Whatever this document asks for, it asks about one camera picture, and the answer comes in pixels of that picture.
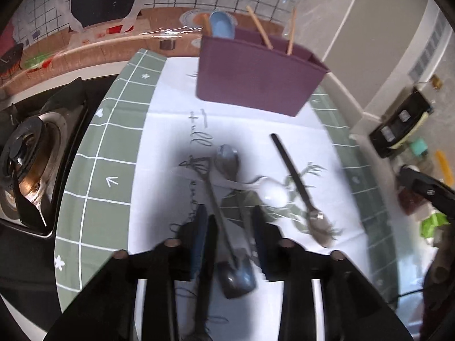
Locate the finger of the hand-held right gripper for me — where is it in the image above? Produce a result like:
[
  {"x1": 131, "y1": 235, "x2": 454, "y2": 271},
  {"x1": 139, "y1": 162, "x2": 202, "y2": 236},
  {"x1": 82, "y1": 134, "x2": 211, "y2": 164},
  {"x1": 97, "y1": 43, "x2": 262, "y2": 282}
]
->
[{"x1": 398, "y1": 166, "x2": 455, "y2": 218}]

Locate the grey vent grille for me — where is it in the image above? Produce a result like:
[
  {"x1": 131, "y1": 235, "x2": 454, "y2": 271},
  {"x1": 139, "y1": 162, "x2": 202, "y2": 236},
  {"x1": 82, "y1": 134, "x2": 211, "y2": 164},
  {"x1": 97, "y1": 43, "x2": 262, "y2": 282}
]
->
[{"x1": 408, "y1": 10, "x2": 449, "y2": 81}]

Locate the black gas stove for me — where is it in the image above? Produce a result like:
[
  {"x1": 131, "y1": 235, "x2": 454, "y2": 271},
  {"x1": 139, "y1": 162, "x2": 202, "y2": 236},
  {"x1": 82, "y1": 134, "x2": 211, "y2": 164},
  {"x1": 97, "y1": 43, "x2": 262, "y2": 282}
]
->
[{"x1": 0, "y1": 77, "x2": 90, "y2": 237}]

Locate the chili jar with yellow lid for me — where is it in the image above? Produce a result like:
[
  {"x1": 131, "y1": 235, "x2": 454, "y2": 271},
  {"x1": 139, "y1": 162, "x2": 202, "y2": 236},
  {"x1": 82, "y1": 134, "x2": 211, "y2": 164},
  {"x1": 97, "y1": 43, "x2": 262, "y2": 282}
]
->
[{"x1": 399, "y1": 151, "x2": 450, "y2": 216}]

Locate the green plastic bag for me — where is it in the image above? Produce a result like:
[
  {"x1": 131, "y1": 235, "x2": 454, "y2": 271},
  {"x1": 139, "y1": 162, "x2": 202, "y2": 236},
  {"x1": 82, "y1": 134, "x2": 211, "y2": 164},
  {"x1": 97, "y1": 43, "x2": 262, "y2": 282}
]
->
[{"x1": 421, "y1": 212, "x2": 449, "y2": 239}]

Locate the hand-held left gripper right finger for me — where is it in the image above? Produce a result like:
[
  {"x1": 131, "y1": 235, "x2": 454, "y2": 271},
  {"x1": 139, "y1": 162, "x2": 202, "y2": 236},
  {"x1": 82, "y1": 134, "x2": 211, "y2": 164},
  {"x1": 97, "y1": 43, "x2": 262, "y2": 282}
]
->
[{"x1": 250, "y1": 205, "x2": 415, "y2": 341}]

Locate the black-handled steel spoon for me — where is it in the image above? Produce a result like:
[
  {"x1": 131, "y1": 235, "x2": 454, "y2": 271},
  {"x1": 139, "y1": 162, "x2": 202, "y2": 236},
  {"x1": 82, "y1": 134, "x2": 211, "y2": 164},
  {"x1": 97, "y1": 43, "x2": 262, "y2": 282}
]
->
[{"x1": 270, "y1": 134, "x2": 334, "y2": 248}]

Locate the small dark metal spoon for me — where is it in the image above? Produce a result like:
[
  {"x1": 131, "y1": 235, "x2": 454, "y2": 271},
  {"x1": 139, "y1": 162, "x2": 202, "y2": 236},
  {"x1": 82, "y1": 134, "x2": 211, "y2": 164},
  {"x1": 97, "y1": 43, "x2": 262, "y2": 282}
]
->
[{"x1": 214, "y1": 144, "x2": 241, "y2": 256}]

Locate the black-handled spoon with large bowl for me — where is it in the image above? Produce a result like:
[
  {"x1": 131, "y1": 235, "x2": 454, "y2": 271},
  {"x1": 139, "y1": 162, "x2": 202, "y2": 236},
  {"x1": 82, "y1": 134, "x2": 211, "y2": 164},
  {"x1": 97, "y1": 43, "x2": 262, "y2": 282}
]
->
[{"x1": 184, "y1": 215, "x2": 218, "y2": 341}]

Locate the dark sauce bottle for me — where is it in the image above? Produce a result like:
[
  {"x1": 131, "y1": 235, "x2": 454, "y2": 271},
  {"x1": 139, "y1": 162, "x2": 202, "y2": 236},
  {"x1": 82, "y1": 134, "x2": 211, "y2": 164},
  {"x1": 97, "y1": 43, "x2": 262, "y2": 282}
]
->
[{"x1": 369, "y1": 87, "x2": 436, "y2": 159}]

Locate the purple utensil holder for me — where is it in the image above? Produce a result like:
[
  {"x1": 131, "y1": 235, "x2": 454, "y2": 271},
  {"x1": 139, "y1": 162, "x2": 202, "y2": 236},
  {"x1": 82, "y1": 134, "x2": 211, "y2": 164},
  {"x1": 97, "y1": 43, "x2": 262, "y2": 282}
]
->
[{"x1": 196, "y1": 35, "x2": 330, "y2": 117}]

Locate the small black spatula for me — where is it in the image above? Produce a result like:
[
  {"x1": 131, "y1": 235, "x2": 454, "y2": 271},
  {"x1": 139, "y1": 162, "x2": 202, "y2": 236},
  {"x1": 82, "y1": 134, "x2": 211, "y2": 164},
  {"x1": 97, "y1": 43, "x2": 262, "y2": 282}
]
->
[{"x1": 217, "y1": 202, "x2": 257, "y2": 300}]

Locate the cartoon couple wall poster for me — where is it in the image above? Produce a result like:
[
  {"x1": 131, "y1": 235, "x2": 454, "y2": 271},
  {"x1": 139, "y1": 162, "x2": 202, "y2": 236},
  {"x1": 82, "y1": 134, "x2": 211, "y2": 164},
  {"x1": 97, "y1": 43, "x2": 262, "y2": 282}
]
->
[{"x1": 0, "y1": 0, "x2": 307, "y2": 91}]

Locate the wooden spoon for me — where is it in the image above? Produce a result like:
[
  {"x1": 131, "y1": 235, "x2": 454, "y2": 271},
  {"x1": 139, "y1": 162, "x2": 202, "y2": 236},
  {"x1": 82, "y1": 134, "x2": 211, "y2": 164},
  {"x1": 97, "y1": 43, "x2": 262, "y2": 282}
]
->
[{"x1": 200, "y1": 13, "x2": 213, "y2": 38}]

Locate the small white round spoon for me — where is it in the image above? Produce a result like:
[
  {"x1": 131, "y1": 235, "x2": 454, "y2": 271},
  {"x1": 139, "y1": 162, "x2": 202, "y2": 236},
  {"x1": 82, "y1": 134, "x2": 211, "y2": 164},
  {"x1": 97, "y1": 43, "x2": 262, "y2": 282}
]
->
[{"x1": 227, "y1": 179, "x2": 289, "y2": 207}]

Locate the wooden chopstick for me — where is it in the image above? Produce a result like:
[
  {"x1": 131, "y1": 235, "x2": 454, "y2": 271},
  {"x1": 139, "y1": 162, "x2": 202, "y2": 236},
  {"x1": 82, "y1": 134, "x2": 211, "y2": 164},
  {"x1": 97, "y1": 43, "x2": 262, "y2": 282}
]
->
[
  {"x1": 246, "y1": 6, "x2": 274, "y2": 50},
  {"x1": 286, "y1": 7, "x2": 298, "y2": 56}
]

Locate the green checkered white tablecloth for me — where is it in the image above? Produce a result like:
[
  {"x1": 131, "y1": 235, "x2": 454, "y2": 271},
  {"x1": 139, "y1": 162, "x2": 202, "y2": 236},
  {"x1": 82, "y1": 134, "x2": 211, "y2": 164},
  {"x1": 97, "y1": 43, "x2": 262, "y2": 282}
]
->
[{"x1": 53, "y1": 47, "x2": 399, "y2": 314}]

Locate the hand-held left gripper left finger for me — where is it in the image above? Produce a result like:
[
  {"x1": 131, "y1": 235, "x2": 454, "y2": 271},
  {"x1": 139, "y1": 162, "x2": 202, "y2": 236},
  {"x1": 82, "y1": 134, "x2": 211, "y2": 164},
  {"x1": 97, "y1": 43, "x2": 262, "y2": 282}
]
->
[{"x1": 44, "y1": 204, "x2": 210, "y2": 341}]

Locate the black cable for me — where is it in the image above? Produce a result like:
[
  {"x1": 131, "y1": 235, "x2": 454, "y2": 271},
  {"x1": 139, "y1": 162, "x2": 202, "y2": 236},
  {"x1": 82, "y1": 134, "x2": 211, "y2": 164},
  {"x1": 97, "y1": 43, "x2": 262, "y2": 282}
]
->
[{"x1": 387, "y1": 287, "x2": 424, "y2": 307}]

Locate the shaker with teal lid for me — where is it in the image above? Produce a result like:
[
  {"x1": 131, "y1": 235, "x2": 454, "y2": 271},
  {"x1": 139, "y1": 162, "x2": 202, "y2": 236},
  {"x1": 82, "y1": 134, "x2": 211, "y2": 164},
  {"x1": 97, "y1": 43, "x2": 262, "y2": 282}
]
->
[{"x1": 410, "y1": 138, "x2": 429, "y2": 157}]

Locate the light blue plastic spoon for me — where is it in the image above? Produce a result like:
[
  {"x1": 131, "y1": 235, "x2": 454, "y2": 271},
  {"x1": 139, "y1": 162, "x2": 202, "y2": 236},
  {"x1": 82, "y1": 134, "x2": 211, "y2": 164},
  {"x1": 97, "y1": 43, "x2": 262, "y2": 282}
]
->
[{"x1": 208, "y1": 10, "x2": 236, "y2": 40}]

